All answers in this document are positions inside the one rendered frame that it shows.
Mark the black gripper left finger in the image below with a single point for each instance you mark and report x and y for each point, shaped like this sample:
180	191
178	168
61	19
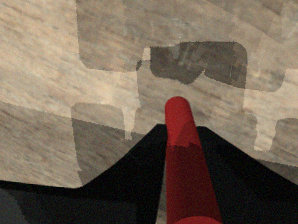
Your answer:
126	193

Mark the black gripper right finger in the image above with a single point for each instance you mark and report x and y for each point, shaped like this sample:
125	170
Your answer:
247	192

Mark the red peg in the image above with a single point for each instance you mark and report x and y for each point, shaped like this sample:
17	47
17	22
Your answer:
190	197

